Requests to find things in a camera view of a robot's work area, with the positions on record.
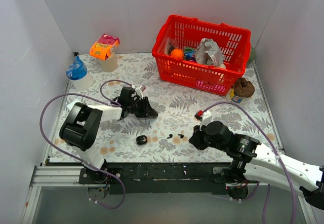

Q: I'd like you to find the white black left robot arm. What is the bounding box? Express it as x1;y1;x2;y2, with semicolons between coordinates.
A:
59;86;158;183

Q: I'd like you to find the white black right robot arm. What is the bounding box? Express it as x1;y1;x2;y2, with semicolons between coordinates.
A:
189;121;323;209

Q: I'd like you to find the black case with gold line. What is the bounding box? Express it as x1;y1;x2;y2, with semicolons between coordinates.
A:
136;135;148;145

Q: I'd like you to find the floral patterned table mat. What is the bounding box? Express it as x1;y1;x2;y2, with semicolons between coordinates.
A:
58;53;278;163

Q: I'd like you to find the beige paper cup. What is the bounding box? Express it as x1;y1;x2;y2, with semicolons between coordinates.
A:
99;52;118;72

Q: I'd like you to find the white tube black cap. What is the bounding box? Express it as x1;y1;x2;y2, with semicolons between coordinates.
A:
66;99;81;111

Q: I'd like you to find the orange fruit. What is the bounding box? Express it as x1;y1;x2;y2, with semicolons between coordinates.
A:
170;48;184;59

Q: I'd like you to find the white bottle blue cap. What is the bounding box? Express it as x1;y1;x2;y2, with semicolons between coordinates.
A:
66;55;93;91

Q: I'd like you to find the orange pink snack pack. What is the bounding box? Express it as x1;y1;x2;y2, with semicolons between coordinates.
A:
89;34;120;60

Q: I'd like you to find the clear dark snack packet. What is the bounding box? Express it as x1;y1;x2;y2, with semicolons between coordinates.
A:
165;38;176;55

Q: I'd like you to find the blue green snack packet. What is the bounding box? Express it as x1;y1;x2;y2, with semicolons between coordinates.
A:
183;46;196;62

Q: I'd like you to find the crumpled grey white bag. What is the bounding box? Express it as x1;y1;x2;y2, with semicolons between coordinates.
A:
196;38;224;67

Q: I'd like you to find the red plastic shopping basket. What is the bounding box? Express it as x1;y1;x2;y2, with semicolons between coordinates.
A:
152;15;251;96

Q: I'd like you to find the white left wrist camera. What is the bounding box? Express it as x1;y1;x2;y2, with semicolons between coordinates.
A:
131;85;146;99

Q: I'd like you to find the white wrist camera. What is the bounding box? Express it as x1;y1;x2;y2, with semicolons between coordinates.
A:
195;110;212;129
131;85;146;99

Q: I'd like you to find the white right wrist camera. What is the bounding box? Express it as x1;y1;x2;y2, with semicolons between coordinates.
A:
195;110;212;129

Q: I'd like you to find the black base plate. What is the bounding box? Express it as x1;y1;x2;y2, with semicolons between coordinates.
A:
78;162;250;201

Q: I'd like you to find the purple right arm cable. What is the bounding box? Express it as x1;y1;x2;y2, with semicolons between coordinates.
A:
201;101;297;224

